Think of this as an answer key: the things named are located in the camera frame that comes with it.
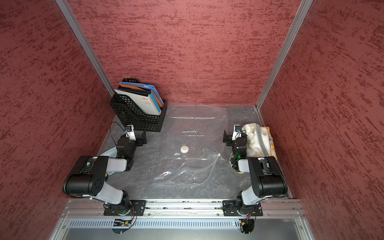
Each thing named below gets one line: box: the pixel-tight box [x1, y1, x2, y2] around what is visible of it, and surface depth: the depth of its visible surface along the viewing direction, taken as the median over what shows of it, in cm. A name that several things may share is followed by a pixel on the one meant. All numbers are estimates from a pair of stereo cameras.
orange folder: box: [119, 83, 144, 90], surface depth 94 cm
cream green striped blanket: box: [242, 123, 271, 157], surface depth 82 cm
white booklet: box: [114, 89, 162, 116], surface depth 91 cm
